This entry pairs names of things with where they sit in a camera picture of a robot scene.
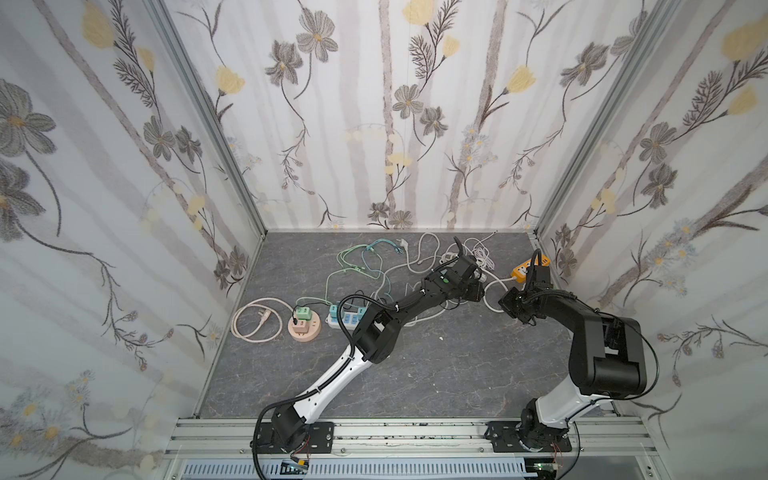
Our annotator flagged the orange power strip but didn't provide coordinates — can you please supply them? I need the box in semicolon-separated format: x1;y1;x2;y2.
510;256;550;284

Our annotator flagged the white blue power strip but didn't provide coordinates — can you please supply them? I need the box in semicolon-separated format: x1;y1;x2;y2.
326;310;362;331

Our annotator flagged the round pink power socket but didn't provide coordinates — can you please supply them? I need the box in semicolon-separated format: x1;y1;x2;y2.
288;316;322;343

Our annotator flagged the green USB charger plug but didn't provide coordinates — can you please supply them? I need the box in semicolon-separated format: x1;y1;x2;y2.
294;306;313;321

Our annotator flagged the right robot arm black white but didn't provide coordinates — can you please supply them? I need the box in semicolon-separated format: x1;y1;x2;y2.
499;249;648;451

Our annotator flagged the white cable bundle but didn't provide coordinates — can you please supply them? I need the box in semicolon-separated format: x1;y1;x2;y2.
443;230;499;280

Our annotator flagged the orange strip white cord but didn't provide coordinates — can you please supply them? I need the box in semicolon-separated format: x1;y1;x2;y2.
479;269;517;315

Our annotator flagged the beige socket power cord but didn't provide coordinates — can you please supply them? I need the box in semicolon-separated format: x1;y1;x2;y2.
230;298;295;344

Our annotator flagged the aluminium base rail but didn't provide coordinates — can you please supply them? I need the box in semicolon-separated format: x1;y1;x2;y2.
157;417;671;479

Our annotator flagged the white slotted cable duct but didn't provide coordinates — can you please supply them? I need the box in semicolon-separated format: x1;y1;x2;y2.
177;458;536;479

